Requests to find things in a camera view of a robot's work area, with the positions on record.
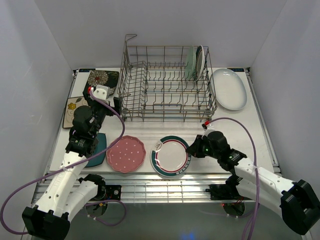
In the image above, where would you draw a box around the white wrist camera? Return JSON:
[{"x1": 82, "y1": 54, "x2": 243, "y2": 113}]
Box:
[
  {"x1": 87, "y1": 84, "x2": 111, "y2": 101},
  {"x1": 202, "y1": 121, "x2": 216, "y2": 136}
]

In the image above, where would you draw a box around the green red rimmed white plate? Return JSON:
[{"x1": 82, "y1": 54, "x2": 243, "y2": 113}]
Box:
[{"x1": 194, "y1": 45, "x2": 205, "y2": 81}]

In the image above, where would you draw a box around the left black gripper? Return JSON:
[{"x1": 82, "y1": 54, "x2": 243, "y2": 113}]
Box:
[{"x1": 83, "y1": 92, "x2": 122, "y2": 136}]

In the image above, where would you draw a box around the black floral square plate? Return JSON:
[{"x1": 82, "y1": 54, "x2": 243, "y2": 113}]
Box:
[{"x1": 87, "y1": 70, "x2": 120, "y2": 95}]

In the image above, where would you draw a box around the grey wire dish rack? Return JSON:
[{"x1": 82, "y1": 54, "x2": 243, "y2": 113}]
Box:
[{"x1": 118, "y1": 34, "x2": 218, "y2": 122}]

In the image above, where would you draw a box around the white oval plate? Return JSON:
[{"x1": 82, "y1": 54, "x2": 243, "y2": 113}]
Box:
[{"x1": 213, "y1": 68, "x2": 248, "y2": 111}]

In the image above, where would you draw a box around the green floral plate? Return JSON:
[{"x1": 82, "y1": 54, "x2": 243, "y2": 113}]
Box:
[{"x1": 184, "y1": 45, "x2": 196, "y2": 81}]

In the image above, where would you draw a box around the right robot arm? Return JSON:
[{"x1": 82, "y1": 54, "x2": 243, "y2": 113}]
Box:
[{"x1": 186, "y1": 129, "x2": 320, "y2": 235}]

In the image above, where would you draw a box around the dark teal plate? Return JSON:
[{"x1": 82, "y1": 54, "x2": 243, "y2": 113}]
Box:
[{"x1": 85, "y1": 133, "x2": 107, "y2": 168}]

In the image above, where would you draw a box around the pink dotted scalloped plate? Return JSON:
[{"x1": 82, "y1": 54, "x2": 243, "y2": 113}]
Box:
[{"x1": 106, "y1": 135, "x2": 146, "y2": 174}]

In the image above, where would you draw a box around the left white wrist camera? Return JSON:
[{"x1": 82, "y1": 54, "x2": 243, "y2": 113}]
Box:
[{"x1": 87, "y1": 84, "x2": 111, "y2": 101}]

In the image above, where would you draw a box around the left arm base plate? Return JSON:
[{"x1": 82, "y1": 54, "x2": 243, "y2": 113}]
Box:
[{"x1": 104, "y1": 185, "x2": 122, "y2": 201}]

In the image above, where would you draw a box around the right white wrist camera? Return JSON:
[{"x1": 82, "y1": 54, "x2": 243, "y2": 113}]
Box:
[{"x1": 202, "y1": 121, "x2": 216, "y2": 136}]

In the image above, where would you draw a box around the cream floral square plate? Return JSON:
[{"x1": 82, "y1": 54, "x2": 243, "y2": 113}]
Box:
[{"x1": 62, "y1": 96, "x2": 88, "y2": 129}]

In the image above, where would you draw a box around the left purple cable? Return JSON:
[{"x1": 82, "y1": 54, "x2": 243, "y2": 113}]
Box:
[{"x1": 0, "y1": 87, "x2": 127, "y2": 235}]

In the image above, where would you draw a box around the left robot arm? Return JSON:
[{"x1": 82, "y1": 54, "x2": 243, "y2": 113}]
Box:
[{"x1": 22, "y1": 85, "x2": 118, "y2": 240}]

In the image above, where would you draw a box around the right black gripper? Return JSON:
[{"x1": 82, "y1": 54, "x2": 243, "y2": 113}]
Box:
[{"x1": 185, "y1": 134, "x2": 220, "y2": 160}]

